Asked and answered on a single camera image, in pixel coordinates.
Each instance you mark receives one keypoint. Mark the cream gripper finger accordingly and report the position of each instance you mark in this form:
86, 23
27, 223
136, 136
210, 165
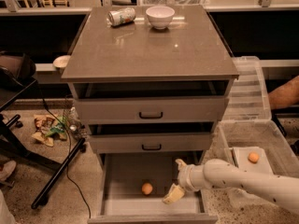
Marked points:
175, 193
181, 163

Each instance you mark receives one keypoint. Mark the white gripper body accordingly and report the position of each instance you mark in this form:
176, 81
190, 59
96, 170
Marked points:
184, 177

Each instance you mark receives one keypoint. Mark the orange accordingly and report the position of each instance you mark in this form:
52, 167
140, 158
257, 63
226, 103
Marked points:
147, 189
253, 157

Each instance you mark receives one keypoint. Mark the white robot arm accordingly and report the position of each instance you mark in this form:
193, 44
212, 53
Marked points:
277, 189

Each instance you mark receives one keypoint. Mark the person's forearm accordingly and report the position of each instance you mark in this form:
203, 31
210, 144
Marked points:
285, 95

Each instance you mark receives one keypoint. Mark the middle grey drawer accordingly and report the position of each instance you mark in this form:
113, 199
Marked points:
151, 137

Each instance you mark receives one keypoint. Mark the grey drawer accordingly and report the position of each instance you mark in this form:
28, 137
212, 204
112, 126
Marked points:
121, 200
151, 137
150, 102

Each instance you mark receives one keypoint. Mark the bottom grey drawer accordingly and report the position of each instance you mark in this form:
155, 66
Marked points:
121, 200

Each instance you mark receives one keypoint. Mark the top grey drawer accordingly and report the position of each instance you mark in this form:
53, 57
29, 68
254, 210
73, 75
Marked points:
150, 102

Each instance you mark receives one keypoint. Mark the grey drawer cabinet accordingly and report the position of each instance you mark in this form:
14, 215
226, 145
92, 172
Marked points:
189, 49

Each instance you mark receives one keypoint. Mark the orange in plastic bin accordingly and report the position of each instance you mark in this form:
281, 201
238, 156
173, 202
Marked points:
253, 157

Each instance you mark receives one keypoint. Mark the clear plastic storage bin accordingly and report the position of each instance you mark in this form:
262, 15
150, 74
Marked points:
255, 134

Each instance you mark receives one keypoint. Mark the clear plastic bin lid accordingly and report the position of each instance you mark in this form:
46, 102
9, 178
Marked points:
248, 97

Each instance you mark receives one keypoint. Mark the black stand leg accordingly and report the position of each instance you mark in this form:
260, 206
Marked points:
42, 197

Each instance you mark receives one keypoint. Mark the snack bags on floor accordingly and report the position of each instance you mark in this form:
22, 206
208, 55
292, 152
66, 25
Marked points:
47, 128

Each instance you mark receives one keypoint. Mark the white bowl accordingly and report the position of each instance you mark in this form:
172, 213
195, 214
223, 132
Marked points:
160, 17

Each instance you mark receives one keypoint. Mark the small round dish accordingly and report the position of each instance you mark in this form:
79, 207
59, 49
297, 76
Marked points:
61, 62

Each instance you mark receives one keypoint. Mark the tipped soda can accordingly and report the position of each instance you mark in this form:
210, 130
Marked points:
121, 16

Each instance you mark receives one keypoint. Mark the white shoe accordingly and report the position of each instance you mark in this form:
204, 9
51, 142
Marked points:
7, 169

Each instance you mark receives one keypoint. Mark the black chair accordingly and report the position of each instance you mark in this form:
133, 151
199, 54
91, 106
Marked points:
16, 76

